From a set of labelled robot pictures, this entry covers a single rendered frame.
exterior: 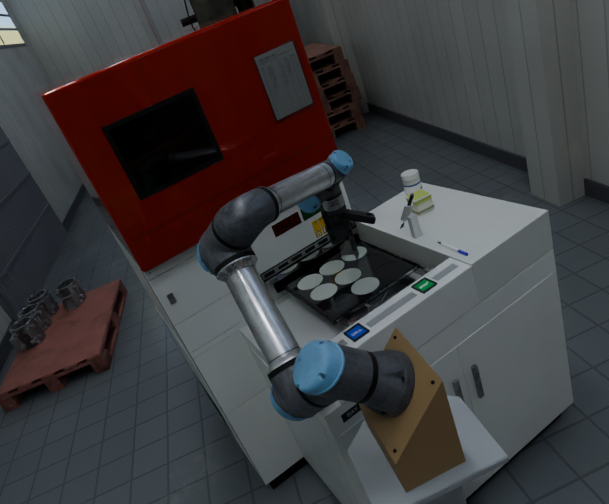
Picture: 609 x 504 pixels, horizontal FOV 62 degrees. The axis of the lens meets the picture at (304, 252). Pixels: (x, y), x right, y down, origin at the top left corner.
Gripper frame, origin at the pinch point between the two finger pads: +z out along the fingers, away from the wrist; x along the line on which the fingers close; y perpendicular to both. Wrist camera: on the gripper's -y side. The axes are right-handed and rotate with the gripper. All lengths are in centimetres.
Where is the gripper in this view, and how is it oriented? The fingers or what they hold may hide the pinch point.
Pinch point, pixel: (357, 254)
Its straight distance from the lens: 181.6
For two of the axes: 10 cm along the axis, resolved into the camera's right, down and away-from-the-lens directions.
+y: -9.4, 3.2, 1.1
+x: 0.5, 4.6, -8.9
